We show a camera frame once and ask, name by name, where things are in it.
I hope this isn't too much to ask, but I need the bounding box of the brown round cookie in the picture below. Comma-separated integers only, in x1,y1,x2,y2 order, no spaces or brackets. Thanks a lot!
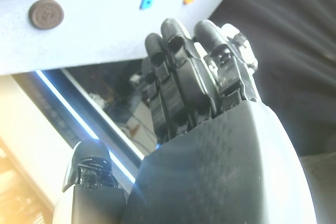
28,0,65,29

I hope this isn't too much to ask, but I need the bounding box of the white cabinet with light strip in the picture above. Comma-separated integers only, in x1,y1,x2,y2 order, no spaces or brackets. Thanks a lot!
0,68,144,224

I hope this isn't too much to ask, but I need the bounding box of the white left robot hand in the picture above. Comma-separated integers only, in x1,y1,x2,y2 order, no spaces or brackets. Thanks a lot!
52,18,320,224

